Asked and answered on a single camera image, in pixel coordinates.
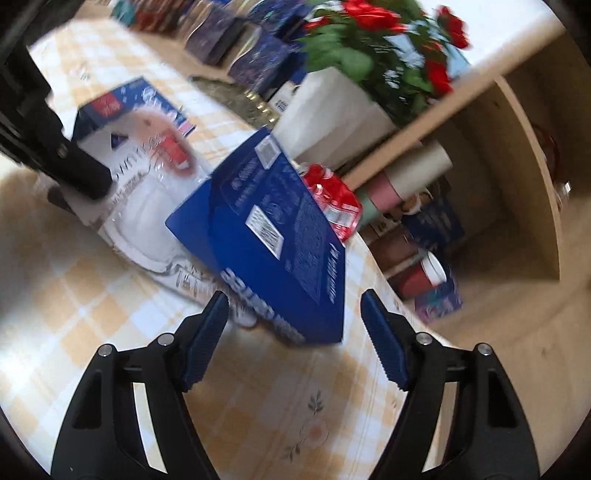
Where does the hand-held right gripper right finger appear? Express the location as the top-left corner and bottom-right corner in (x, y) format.
(360, 288), (541, 480)

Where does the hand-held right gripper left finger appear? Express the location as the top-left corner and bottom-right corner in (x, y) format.
(51, 291), (230, 480)

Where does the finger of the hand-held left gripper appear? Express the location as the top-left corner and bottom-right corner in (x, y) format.
(34, 131), (114, 202)

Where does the clear blue white plastic packet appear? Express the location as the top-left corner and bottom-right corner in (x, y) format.
(74, 78), (260, 329)

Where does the blue coffee box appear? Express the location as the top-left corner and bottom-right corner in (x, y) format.
(165, 127), (347, 348)

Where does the small blue tissue box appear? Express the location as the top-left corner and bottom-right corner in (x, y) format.
(412, 281), (465, 325)

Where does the red paper cup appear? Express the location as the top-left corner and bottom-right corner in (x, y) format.
(396, 251), (450, 302)

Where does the brown glass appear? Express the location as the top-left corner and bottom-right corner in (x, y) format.
(373, 237), (426, 278)

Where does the yellow checked floral tablecloth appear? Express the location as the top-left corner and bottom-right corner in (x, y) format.
(0, 18), (462, 480)

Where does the dark blue printed box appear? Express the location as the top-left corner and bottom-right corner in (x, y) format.
(401, 194), (465, 253)

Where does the red snack packet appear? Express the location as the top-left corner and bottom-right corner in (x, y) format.
(300, 164), (363, 243)

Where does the stack of pastel cups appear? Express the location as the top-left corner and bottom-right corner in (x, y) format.
(355, 141), (454, 232)

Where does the gold blister pack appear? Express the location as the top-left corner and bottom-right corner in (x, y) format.
(191, 76), (279, 128)

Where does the wooden shelf unit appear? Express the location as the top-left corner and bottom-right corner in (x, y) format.
(342, 28), (591, 337)

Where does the small blue white box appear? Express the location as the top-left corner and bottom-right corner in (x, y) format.
(268, 80), (302, 114)

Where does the white flower pot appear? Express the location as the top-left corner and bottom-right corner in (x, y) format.
(272, 67), (399, 170)

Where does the red artificial rose plant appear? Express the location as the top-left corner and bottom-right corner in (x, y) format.
(295, 0), (472, 126)

